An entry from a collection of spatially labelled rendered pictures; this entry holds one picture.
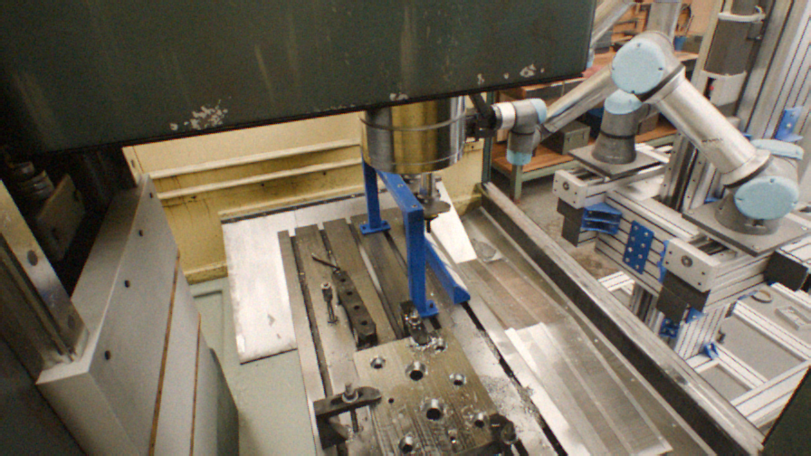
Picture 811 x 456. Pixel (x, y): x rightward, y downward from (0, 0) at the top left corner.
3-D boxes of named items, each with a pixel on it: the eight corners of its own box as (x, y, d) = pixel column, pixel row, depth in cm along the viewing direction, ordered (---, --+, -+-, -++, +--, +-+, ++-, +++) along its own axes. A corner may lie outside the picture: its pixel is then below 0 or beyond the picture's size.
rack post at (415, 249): (432, 301, 128) (430, 208, 112) (439, 314, 123) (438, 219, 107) (397, 310, 125) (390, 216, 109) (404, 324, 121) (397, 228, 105)
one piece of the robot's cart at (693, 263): (752, 230, 149) (763, 205, 144) (797, 252, 138) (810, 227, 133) (660, 265, 136) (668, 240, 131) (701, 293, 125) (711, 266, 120)
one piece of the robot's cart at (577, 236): (628, 212, 194) (634, 193, 189) (648, 223, 186) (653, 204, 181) (558, 234, 183) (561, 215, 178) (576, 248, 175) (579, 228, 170)
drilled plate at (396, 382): (449, 340, 110) (449, 325, 107) (510, 450, 87) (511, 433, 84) (354, 368, 104) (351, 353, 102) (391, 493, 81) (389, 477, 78)
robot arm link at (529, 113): (546, 130, 137) (550, 101, 132) (513, 135, 134) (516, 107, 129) (532, 120, 143) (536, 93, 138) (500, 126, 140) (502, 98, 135)
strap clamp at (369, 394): (381, 415, 99) (376, 367, 90) (386, 429, 96) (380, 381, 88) (319, 435, 95) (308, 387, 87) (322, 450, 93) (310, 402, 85)
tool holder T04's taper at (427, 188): (416, 189, 114) (415, 164, 110) (434, 186, 115) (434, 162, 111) (421, 197, 110) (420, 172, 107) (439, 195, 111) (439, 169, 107)
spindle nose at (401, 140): (356, 140, 78) (348, 67, 71) (448, 128, 80) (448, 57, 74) (368, 184, 64) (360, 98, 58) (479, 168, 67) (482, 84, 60)
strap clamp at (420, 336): (413, 331, 119) (410, 286, 110) (431, 370, 108) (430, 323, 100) (400, 335, 118) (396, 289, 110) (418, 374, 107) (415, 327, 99)
